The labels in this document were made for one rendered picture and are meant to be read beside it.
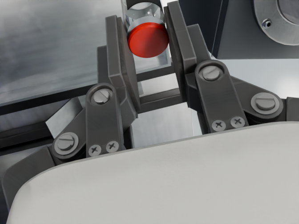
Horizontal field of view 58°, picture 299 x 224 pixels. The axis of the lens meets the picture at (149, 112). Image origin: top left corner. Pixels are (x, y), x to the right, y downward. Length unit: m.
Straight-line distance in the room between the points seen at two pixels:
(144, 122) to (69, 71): 0.15
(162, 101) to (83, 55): 0.14
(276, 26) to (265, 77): 1.21
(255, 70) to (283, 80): 0.21
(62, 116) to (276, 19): 0.35
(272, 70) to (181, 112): 1.24
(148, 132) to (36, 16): 0.25
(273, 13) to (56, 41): 0.32
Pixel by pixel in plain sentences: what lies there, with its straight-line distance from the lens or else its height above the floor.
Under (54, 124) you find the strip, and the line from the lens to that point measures 0.40.
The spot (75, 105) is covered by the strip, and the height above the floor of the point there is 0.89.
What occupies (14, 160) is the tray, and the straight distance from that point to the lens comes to 0.52.
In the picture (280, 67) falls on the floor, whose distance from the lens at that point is 1.70.
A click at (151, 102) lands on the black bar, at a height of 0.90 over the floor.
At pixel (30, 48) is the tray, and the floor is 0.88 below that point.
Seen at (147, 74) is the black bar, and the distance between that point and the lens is 0.40.
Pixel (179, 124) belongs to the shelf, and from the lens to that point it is 0.48.
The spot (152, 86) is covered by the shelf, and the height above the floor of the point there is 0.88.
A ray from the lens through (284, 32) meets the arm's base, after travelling 0.49.
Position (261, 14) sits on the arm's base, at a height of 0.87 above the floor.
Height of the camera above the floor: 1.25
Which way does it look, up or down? 55 degrees down
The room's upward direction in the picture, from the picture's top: 163 degrees clockwise
